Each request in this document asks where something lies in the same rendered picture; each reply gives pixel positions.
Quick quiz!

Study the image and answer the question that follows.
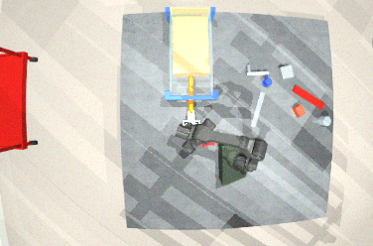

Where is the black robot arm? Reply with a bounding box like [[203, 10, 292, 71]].
[[175, 122, 268, 173]]

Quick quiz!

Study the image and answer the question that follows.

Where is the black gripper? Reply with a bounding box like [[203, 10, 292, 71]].
[[182, 118, 216, 154]]

